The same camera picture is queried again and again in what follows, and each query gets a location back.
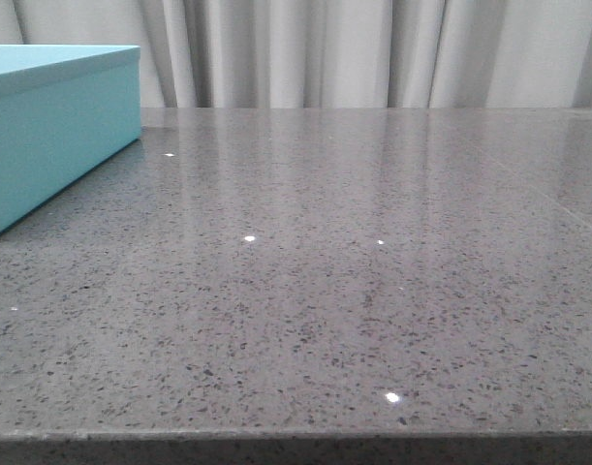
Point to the light blue storage box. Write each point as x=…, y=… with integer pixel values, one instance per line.
x=64, y=109

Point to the white pleated curtain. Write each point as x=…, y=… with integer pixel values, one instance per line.
x=333, y=54

